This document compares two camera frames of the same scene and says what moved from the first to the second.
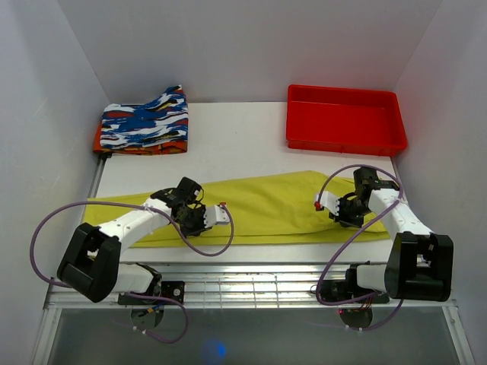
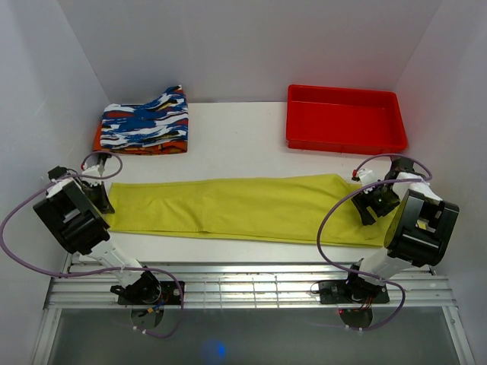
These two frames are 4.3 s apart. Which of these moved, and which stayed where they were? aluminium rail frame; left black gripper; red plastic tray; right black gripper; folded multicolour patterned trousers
Moved: left black gripper; right black gripper
Stayed: aluminium rail frame; red plastic tray; folded multicolour patterned trousers
